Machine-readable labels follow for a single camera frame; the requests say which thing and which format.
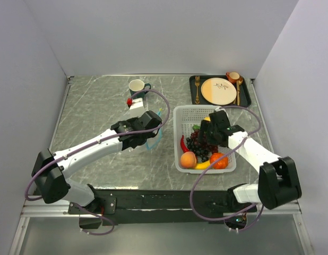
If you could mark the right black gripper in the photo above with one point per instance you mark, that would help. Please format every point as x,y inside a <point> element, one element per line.
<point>206,126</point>

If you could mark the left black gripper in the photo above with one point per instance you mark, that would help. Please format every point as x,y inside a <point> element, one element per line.
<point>132,119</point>

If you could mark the red grape bunch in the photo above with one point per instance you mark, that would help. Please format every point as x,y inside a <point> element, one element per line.
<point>212,148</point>

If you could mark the clear zip top bag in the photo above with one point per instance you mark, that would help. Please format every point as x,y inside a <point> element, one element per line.
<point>150,143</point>

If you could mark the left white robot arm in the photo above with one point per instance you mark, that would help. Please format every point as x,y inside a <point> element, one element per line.
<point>52,171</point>

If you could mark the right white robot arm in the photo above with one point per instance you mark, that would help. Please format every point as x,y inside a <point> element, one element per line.
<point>278,181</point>

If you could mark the green chili pepper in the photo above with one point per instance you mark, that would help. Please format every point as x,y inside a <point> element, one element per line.
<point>196,127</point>

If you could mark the black grape bunch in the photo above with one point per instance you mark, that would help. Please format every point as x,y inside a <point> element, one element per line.
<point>201,150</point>

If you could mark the orange tangerine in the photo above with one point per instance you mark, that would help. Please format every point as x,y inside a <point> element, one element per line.
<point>219,161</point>

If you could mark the white plastic basket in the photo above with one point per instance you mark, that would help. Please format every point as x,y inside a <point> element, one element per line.
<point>184,117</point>

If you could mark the banana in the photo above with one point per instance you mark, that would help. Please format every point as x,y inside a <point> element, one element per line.
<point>202,166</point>

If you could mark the green mug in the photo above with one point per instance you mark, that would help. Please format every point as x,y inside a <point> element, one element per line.
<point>138,86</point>

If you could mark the red chili pepper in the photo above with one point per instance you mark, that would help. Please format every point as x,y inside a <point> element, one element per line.
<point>182,145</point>

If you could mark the beige round plate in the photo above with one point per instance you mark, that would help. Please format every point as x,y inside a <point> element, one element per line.
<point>218,91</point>

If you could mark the peach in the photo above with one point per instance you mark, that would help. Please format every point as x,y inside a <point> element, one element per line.
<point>188,160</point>

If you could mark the dark green tray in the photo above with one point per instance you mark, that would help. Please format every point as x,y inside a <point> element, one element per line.
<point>245,99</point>

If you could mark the gold spoon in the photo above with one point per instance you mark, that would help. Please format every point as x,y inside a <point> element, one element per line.
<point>238,84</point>

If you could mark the gold fork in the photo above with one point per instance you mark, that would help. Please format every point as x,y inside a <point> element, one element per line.
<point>197,84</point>

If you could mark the small orange cup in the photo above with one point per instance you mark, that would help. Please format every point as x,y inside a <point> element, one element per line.
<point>232,77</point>

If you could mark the black base beam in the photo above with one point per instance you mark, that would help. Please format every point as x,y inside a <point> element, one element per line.
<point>160,206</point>

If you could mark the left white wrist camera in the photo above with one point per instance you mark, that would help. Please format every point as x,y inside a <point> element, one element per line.
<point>136,107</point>

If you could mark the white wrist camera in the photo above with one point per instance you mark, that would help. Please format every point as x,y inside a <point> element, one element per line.
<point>136,107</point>
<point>219,108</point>

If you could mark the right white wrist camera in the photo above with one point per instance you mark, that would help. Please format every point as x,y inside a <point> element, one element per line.
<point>219,108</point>

